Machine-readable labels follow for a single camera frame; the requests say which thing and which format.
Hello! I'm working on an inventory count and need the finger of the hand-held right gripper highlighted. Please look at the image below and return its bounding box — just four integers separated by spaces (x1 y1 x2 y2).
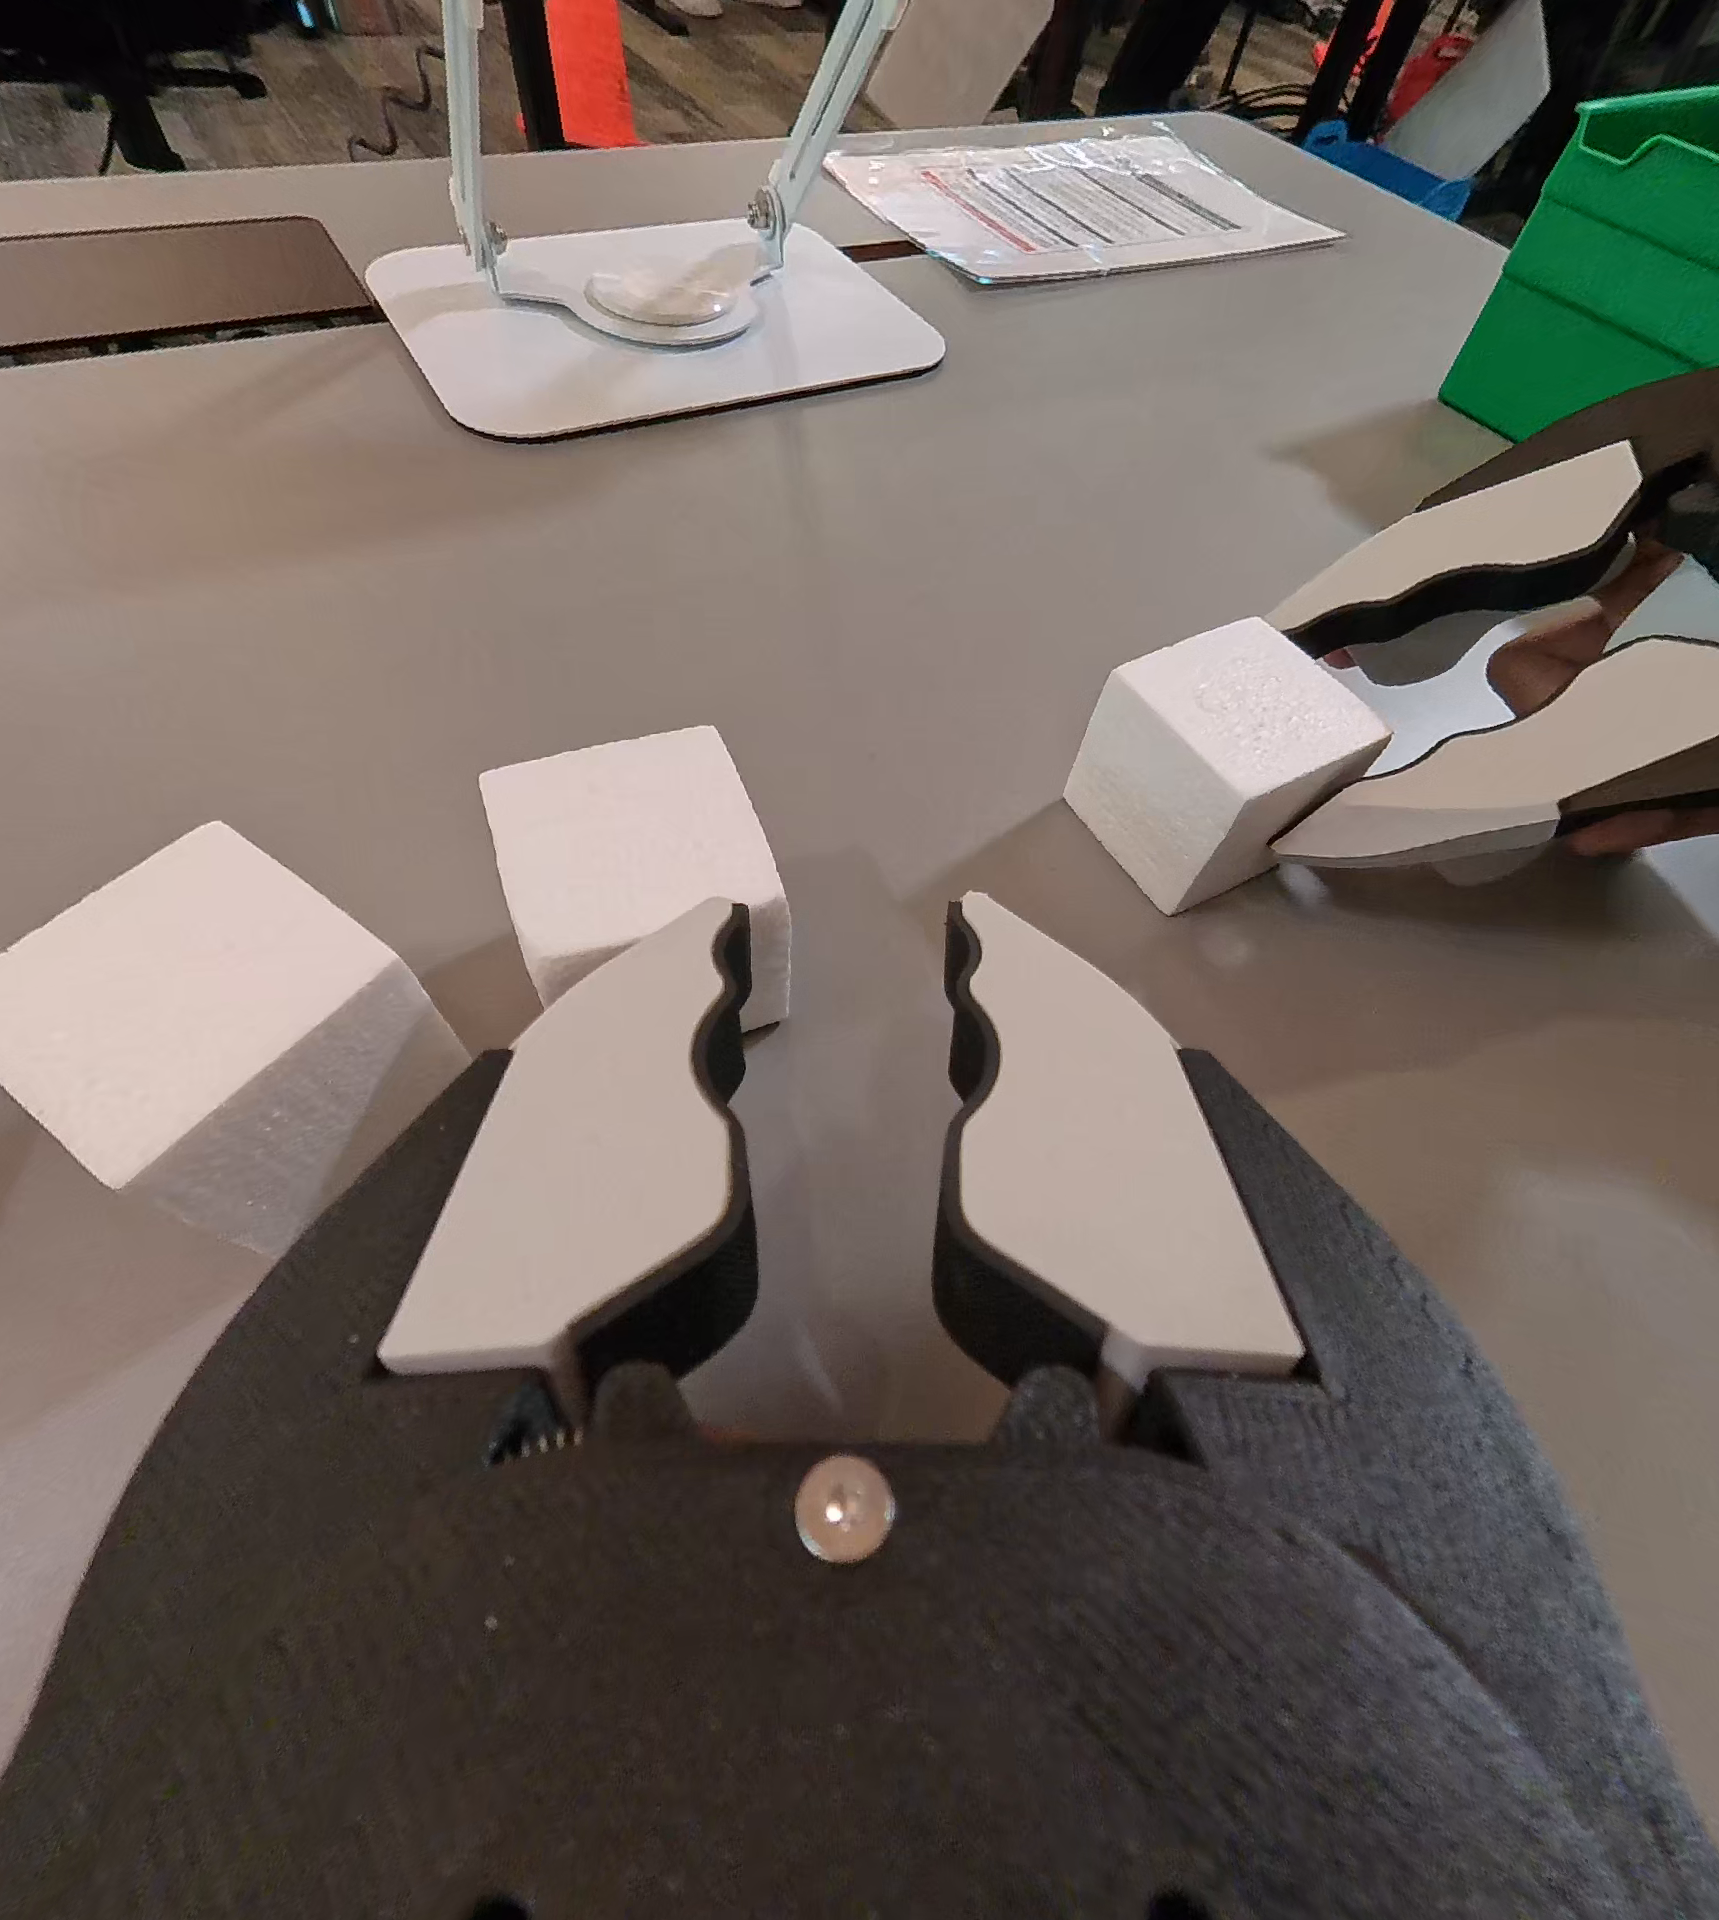
1263 441 1647 663
1267 637 1719 876

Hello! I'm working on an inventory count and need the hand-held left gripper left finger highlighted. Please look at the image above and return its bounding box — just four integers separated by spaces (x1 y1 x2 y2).
378 899 762 1417

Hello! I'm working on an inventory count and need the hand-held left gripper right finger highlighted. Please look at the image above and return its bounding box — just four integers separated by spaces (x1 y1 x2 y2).
932 891 1307 1438

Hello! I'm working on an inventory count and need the white foam cube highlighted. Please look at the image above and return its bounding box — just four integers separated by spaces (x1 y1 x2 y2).
1064 617 1395 919
0 820 474 1260
478 724 796 1039

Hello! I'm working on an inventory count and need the grey desk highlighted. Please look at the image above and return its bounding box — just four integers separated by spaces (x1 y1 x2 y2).
0 113 1719 1920

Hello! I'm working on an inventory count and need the person's right hand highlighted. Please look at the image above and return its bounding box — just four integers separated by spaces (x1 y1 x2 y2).
1315 589 1719 861

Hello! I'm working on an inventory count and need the green plastic bin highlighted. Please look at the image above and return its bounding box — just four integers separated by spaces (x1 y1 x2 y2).
1435 79 1719 445

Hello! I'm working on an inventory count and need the blue bag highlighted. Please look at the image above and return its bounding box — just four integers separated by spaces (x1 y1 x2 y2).
1301 121 1475 212

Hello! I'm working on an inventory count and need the white foam panel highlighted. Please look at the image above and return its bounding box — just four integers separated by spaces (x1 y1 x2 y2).
1383 0 1551 181

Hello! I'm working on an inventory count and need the laminated paper sheet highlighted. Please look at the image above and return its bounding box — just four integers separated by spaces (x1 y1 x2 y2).
822 121 1347 289

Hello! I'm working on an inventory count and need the wooden document stand white base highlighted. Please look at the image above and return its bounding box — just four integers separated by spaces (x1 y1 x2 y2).
364 0 948 445

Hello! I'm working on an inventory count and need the orange cone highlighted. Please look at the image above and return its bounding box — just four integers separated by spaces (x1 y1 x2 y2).
544 0 640 148

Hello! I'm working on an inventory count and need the dark desk cable cover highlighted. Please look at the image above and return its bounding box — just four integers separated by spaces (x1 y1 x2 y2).
0 215 382 363

